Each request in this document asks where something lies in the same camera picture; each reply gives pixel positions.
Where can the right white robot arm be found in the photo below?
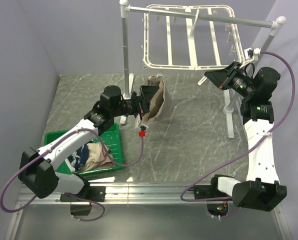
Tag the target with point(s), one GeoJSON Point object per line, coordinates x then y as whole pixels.
{"type": "Point", "coordinates": [261, 189]}

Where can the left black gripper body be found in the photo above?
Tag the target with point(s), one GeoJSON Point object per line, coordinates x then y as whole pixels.
{"type": "Point", "coordinates": [131, 106]}

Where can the white clip drying hanger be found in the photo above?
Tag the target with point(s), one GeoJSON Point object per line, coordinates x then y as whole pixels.
{"type": "Point", "coordinates": [189, 44]}

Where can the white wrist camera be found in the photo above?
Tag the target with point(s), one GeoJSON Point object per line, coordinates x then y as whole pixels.
{"type": "Point", "coordinates": [251, 56]}
{"type": "Point", "coordinates": [140, 127]}

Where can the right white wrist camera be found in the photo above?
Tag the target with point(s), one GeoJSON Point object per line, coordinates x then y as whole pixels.
{"type": "Point", "coordinates": [251, 56]}

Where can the navy white underwear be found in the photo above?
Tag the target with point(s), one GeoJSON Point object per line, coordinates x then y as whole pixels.
{"type": "Point", "coordinates": [77, 160]}

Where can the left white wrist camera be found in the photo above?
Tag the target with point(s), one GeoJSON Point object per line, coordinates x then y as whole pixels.
{"type": "Point", "coordinates": [140, 127]}

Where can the taupe beige underwear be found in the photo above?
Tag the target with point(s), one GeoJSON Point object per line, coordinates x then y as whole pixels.
{"type": "Point", "coordinates": [161, 105]}

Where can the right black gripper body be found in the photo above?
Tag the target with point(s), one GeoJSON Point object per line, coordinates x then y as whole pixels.
{"type": "Point", "coordinates": [237, 81]}

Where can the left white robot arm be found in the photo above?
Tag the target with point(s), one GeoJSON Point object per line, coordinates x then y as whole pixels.
{"type": "Point", "coordinates": [38, 167]}

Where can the beige pink underwear pile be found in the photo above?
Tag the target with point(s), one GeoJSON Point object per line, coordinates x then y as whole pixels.
{"type": "Point", "coordinates": [97, 158]}

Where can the green plastic tray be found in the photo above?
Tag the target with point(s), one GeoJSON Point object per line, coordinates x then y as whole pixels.
{"type": "Point", "coordinates": [111, 138]}

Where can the aluminium rail base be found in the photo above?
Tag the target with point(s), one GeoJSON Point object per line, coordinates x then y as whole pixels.
{"type": "Point", "coordinates": [145, 211]}

